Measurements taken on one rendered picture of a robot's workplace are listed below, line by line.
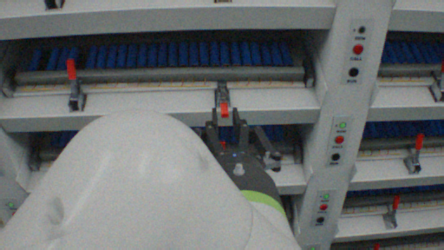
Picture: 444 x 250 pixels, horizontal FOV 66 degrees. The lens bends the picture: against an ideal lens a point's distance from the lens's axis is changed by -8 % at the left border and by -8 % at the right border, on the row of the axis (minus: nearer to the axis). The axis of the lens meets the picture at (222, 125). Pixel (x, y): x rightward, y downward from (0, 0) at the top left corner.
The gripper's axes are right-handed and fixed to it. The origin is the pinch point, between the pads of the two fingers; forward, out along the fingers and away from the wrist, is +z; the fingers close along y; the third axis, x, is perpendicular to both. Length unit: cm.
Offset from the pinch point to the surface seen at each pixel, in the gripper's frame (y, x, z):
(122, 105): -18.2, 0.7, 7.8
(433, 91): 42.3, 1.7, 8.7
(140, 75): -15.0, 5.3, 11.3
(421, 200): 54, -33, 19
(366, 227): 37, -37, 14
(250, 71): 5.3, 5.4, 11.2
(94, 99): -23.7, 1.6, 9.3
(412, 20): 32.1, 16.3, 3.8
